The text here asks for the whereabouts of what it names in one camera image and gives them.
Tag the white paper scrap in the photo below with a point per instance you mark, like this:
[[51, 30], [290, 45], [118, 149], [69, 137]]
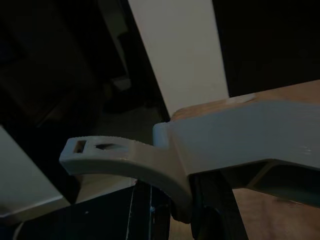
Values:
[[238, 99]]

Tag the flat black board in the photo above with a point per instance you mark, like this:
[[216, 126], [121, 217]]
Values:
[[95, 220]]

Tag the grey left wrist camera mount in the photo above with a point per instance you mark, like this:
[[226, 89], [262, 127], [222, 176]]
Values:
[[225, 135]]

